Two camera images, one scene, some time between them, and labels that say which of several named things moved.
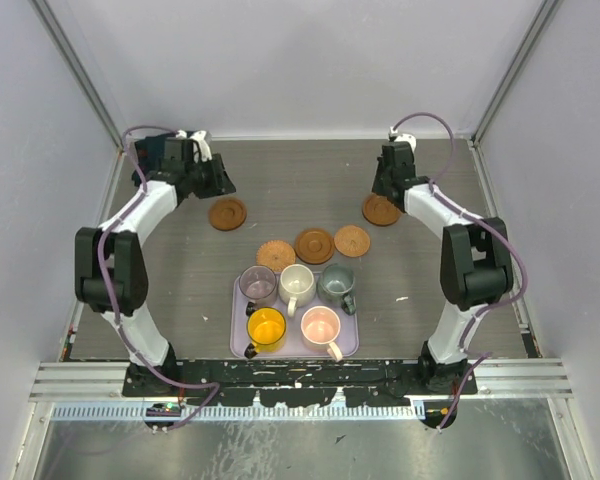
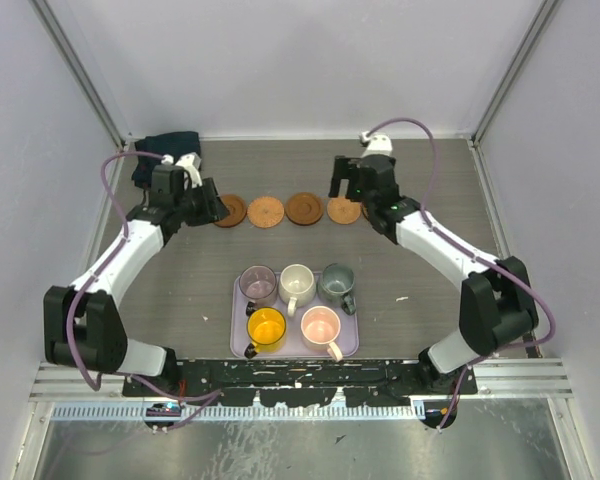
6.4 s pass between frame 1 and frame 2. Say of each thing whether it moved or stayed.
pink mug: stayed
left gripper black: moved
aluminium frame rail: stayed
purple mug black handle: stayed
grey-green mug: stayed
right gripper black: moved
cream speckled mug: stayed
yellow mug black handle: stayed
